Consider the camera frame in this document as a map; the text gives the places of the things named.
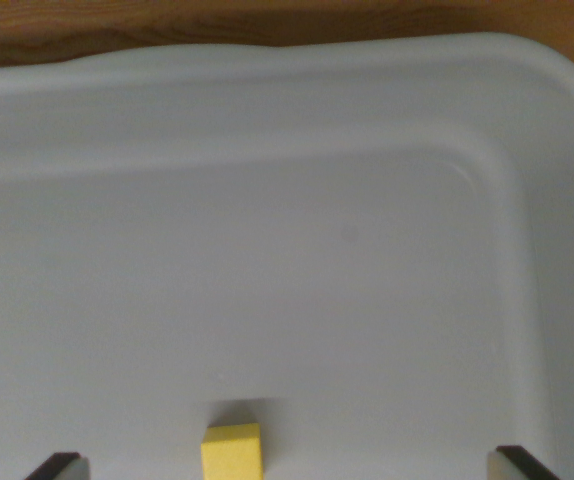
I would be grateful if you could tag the yellow cube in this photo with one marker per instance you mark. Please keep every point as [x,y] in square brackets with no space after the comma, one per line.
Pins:
[229,455]

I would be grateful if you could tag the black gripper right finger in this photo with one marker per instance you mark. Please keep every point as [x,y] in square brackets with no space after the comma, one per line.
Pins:
[512,466]

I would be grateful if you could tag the white plastic bin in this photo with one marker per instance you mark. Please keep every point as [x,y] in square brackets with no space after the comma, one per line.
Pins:
[287,250]

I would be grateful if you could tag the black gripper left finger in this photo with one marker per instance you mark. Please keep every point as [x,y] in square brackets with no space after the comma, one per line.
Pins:
[62,467]

